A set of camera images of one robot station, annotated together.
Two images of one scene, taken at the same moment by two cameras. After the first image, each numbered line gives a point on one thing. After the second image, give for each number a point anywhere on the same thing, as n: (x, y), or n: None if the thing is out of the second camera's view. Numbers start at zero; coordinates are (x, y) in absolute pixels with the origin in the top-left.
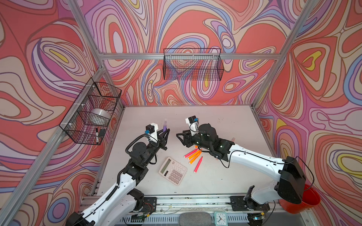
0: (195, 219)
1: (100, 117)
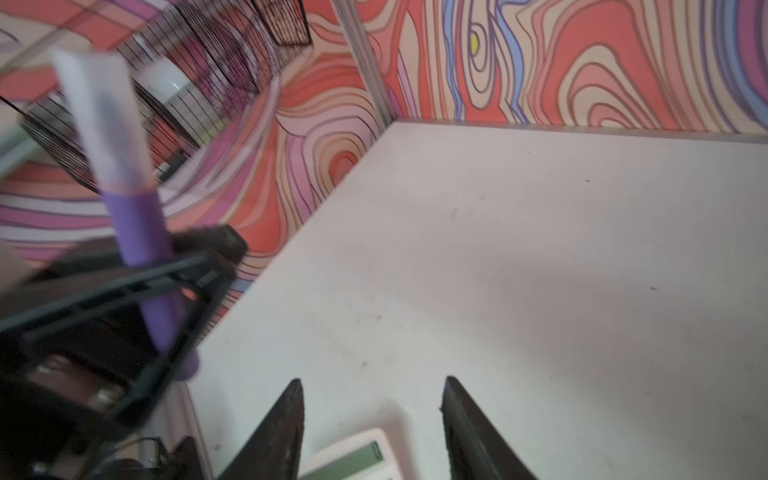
0: None
1: (163, 80)
